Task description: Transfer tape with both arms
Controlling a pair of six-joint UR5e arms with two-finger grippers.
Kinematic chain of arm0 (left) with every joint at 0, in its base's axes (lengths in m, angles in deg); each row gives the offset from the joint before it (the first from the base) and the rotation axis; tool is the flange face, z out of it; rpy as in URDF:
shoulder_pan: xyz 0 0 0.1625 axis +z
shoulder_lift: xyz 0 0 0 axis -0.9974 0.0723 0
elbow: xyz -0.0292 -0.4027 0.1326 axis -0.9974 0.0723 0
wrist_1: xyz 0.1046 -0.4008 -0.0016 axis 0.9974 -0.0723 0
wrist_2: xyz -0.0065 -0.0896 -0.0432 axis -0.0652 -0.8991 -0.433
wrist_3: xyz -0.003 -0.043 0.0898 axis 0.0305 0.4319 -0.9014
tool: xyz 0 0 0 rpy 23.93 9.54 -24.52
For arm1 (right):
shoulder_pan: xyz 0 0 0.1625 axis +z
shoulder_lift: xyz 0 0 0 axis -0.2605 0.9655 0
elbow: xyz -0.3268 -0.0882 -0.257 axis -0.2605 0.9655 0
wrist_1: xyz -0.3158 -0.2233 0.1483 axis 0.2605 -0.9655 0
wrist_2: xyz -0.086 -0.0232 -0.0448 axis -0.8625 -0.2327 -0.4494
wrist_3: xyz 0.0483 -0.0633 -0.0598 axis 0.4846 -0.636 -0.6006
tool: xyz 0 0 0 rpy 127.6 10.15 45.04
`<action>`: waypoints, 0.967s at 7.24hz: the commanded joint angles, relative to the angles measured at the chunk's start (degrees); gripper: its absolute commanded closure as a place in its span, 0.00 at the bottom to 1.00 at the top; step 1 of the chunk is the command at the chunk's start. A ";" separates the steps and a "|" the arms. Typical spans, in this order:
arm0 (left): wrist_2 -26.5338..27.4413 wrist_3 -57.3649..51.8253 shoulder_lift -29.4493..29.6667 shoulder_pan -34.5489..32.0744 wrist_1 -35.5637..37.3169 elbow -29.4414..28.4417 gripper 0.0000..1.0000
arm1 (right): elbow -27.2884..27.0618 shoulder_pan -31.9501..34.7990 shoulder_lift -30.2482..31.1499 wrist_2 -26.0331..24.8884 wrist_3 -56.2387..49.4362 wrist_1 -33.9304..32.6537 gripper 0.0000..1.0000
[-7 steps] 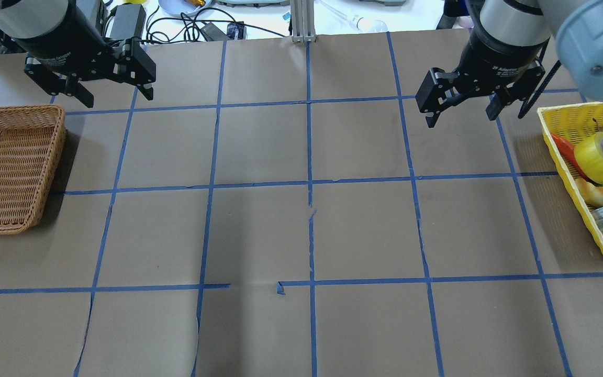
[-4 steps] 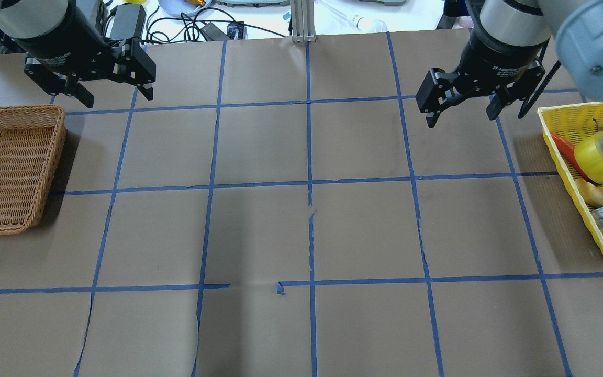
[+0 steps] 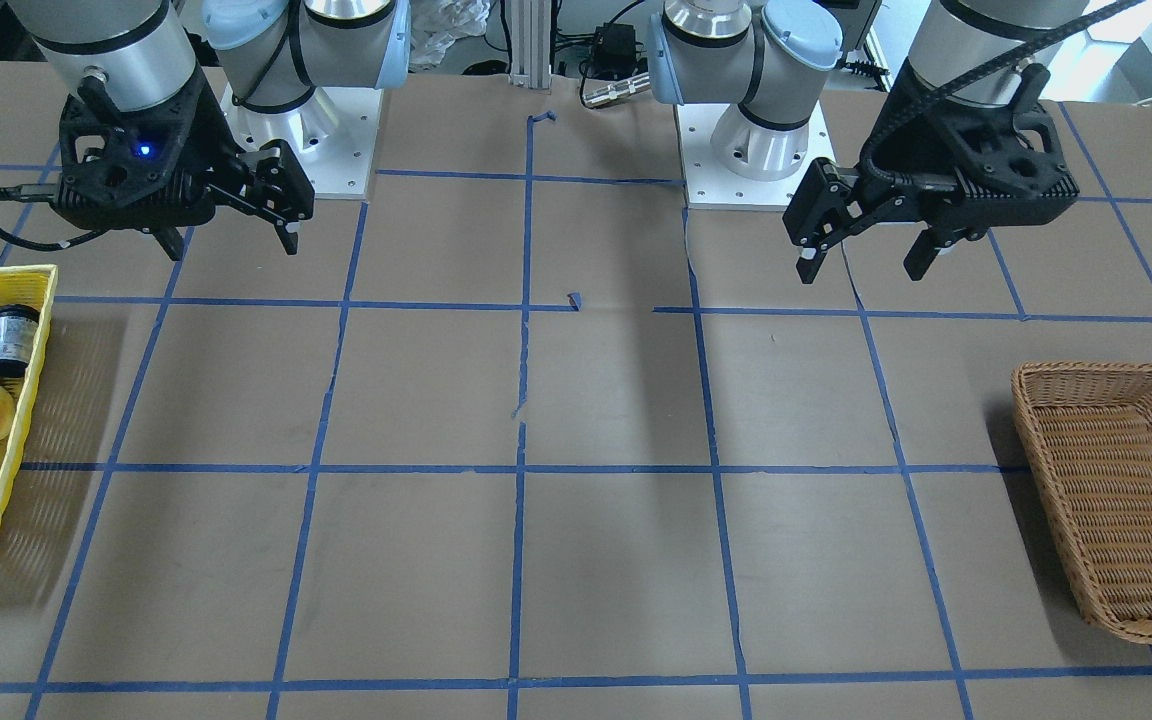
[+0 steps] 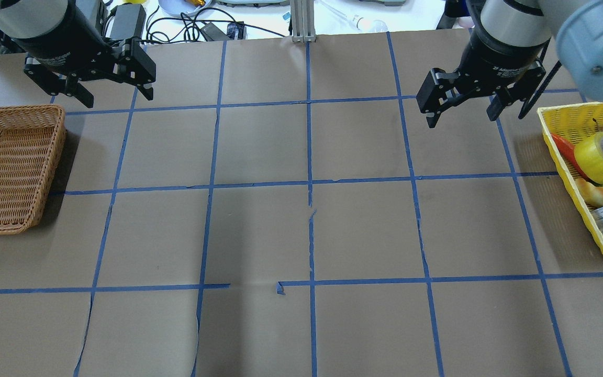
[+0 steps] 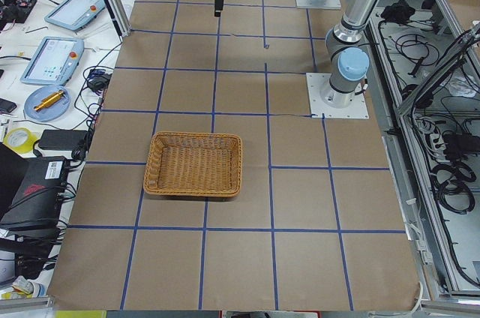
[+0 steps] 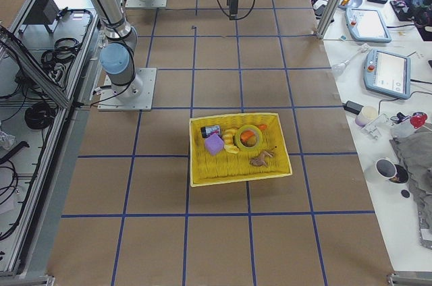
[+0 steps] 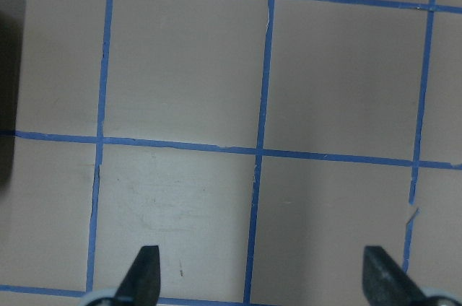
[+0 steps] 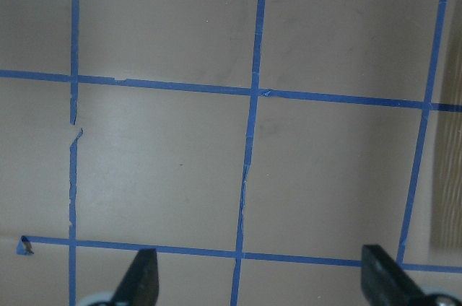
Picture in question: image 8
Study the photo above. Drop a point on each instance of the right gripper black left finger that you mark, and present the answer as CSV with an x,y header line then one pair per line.
x,y
140,284

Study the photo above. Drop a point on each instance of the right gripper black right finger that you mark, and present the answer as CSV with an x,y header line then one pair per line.
x,y
383,282

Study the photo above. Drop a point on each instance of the brown wicker basket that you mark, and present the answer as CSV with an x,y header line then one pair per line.
x,y
446,196

